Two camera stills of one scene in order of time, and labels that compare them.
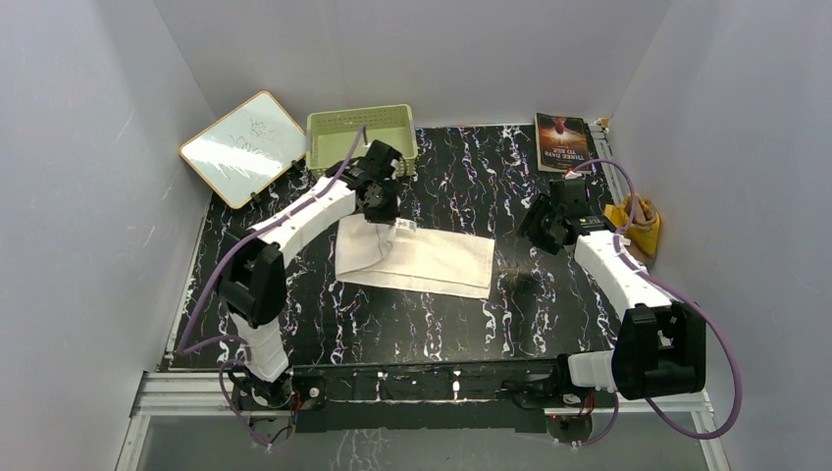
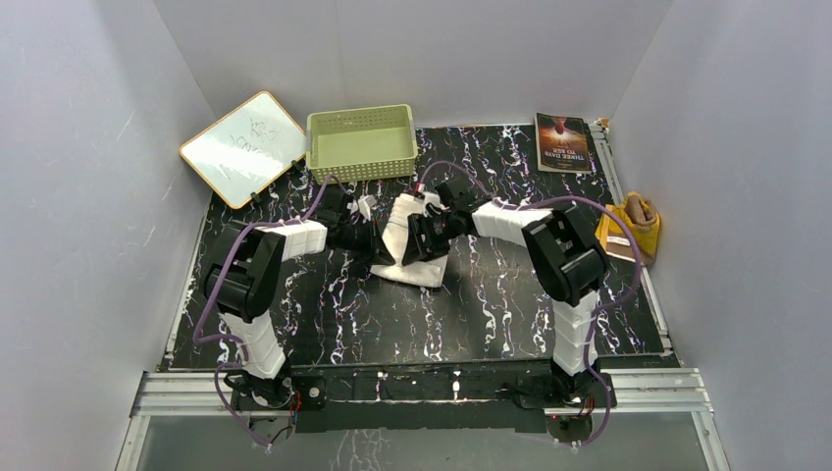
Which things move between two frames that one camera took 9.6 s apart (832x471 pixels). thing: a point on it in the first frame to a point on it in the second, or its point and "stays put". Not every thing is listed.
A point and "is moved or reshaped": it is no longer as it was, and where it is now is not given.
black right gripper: [530, 227] to [422, 248]
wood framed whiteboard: [247, 148] stays put
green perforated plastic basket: [331, 134] stays put
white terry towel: [399, 255] is moved or reshaped
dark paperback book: [562, 142] stays put
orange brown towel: [645, 237] stays put
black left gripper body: [387, 207] to [350, 237]
